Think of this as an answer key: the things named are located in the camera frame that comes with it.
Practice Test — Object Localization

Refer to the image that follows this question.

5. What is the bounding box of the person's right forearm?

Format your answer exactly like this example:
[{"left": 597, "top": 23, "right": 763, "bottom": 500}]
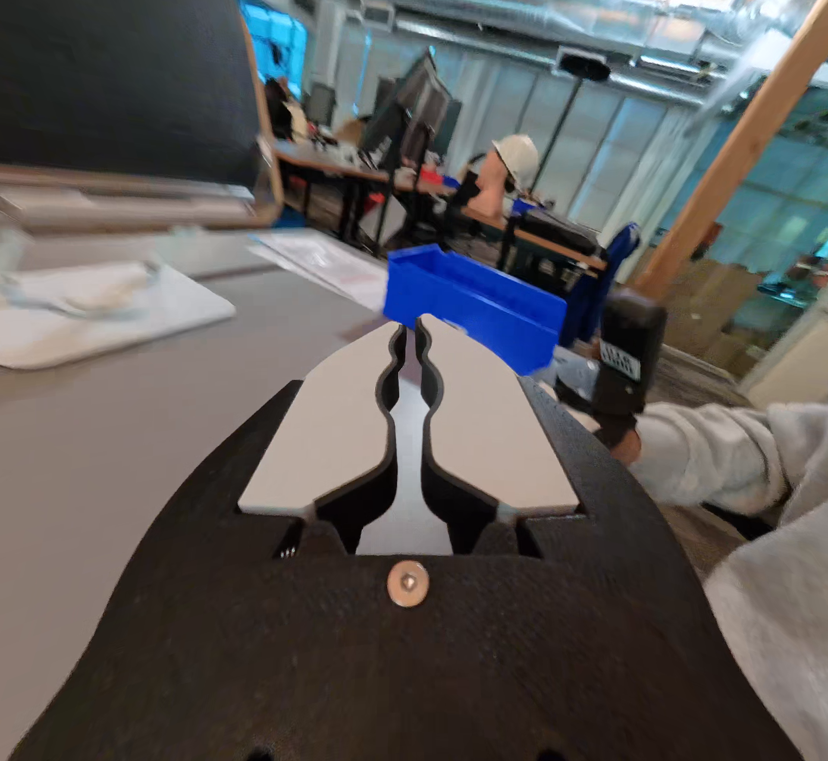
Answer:
[{"left": 630, "top": 402, "right": 828, "bottom": 511}]

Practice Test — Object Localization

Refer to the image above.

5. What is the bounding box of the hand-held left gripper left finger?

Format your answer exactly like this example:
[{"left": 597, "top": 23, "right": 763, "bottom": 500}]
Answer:
[{"left": 238, "top": 321, "right": 408, "bottom": 522}]

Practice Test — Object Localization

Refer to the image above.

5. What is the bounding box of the wooden support beam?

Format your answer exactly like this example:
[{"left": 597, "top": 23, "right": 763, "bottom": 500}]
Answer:
[{"left": 633, "top": 0, "right": 828, "bottom": 304}]

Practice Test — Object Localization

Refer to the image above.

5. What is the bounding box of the printed white paper sheet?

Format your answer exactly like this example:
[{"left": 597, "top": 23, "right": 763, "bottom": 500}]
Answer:
[{"left": 249, "top": 230, "right": 390, "bottom": 313}]

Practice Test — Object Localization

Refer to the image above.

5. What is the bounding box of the blue plastic storage bin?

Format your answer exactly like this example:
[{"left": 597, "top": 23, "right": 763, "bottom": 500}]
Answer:
[{"left": 383, "top": 243, "right": 568, "bottom": 377}]

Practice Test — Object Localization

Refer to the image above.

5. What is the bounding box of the white monitor stand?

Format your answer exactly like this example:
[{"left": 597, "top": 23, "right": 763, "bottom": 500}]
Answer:
[{"left": 0, "top": 179, "right": 238, "bottom": 371}]

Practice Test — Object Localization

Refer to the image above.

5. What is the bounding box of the white hard hat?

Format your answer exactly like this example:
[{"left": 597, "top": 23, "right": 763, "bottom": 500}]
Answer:
[{"left": 490, "top": 133, "right": 540, "bottom": 190}]

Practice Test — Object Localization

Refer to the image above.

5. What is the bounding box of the brown cardboard box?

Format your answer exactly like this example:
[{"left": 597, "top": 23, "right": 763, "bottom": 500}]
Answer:
[{"left": 647, "top": 255, "right": 765, "bottom": 375}]

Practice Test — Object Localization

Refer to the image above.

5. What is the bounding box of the black round lamp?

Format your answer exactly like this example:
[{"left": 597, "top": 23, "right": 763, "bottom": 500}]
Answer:
[{"left": 536, "top": 52, "right": 613, "bottom": 194}]

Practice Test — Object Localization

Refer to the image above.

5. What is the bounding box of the black bag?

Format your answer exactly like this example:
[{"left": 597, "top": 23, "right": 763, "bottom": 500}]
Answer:
[{"left": 521, "top": 208, "right": 602, "bottom": 257}]

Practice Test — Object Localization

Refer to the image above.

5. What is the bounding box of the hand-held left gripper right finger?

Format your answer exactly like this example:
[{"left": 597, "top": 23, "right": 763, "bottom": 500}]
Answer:
[{"left": 414, "top": 314, "right": 581, "bottom": 524}]

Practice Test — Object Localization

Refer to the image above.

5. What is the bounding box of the long wooden desk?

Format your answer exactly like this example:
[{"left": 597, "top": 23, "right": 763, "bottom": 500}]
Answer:
[{"left": 275, "top": 138, "right": 455, "bottom": 245}]

